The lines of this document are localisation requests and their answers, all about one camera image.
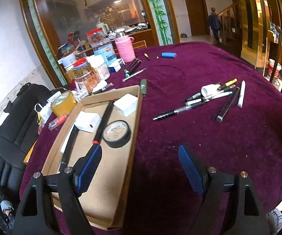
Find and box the long black stick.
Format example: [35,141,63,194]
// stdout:
[92,100,114,144]

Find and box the dark brown pen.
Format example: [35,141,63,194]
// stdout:
[216,87,240,123]

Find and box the black gel pen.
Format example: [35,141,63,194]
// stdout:
[152,102,206,121]

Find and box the white square adapter box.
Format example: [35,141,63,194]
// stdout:
[113,93,138,117]

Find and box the white tube stick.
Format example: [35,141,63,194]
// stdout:
[237,81,246,108]

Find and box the white small bottle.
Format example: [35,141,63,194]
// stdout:
[201,84,221,98]

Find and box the yellow black pen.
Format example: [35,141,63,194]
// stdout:
[218,78,238,91]

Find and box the cardboard box tray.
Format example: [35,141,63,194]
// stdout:
[42,85,142,231]

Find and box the black tape roll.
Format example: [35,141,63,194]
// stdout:
[102,120,131,149]

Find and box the yellow tape roll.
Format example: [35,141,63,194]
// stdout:
[51,91,77,117]

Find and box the purple velvet tablecloth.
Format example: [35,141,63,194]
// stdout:
[19,41,282,235]

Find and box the black office chair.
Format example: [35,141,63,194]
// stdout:
[0,83,51,194]

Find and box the blue white box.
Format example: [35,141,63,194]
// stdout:
[93,43,117,67]

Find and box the blue lighter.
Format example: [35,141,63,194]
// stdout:
[161,52,177,59]

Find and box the red lid plastic jar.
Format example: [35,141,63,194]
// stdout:
[86,28,109,48]

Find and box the person in dark coat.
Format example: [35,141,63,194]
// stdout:
[208,7,221,44]

